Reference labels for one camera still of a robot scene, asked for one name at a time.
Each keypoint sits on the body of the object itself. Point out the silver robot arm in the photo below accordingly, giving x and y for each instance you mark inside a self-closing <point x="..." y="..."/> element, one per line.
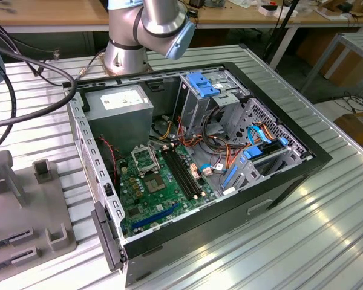
<point x="157" y="18"/>

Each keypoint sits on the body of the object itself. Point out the CPU socket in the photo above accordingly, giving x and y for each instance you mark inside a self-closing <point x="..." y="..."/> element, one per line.
<point x="153" y="183"/>

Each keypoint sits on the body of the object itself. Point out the black RAM slot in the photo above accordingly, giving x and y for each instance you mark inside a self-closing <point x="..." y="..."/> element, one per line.
<point x="184" y="173"/>
<point x="176" y="174"/>
<point x="180" y="174"/>
<point x="188" y="172"/>

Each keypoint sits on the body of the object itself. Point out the grey metal drive cage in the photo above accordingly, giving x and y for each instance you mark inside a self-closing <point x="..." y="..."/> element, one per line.
<point x="193" y="114"/>

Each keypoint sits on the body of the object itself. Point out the blue plastic drive latch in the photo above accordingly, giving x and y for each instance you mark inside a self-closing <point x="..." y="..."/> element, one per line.
<point x="199" y="84"/>

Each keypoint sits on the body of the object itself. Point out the grey power supply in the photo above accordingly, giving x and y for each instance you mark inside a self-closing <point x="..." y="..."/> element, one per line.
<point x="118" y="127"/>

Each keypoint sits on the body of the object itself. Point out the blue disk carrier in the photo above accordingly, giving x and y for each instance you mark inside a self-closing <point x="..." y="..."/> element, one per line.
<point x="252" y="152"/>

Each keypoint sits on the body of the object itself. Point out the blue expansion slot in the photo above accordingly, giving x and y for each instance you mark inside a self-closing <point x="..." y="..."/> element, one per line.
<point x="155" y="216"/>

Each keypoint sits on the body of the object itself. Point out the grey metal disk bay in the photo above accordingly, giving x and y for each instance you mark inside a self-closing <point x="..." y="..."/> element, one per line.
<point x="248" y="181"/>

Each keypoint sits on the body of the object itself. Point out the green motherboard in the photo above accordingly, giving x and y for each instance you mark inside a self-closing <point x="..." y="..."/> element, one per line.
<point x="139" y="208"/>

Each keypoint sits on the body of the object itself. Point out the black case fan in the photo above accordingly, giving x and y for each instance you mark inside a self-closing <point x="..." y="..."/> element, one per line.
<point x="106" y="164"/>

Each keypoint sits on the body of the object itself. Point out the round coin battery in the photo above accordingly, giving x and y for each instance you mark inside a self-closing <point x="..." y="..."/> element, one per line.
<point x="153" y="225"/>

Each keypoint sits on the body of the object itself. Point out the black PC case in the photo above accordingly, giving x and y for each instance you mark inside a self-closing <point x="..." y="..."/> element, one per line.
<point x="214" y="235"/>

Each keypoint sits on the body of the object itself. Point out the dark grey case bezel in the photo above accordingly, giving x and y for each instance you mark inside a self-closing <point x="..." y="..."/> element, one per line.
<point x="107" y="238"/>

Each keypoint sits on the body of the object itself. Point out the white box with red mark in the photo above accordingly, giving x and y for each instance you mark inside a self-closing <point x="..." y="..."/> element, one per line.
<point x="272" y="11"/>

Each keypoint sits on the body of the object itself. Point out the grey parts rack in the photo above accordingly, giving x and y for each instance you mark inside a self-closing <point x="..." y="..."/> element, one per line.
<point x="33" y="217"/>

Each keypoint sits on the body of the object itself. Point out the wooden desk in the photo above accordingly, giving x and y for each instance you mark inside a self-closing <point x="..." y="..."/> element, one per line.
<point x="63" y="15"/>

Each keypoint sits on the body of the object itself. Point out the brown cardboard box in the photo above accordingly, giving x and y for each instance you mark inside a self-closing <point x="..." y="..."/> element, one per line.
<point x="358" y="133"/>
<point x="351" y="72"/>

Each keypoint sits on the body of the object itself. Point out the blue plastic bay rail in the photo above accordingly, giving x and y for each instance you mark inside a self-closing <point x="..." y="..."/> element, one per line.
<point x="231" y="176"/>

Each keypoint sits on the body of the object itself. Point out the grey metal frame table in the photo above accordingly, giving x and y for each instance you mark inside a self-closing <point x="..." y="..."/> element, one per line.
<point x="358" y="40"/>

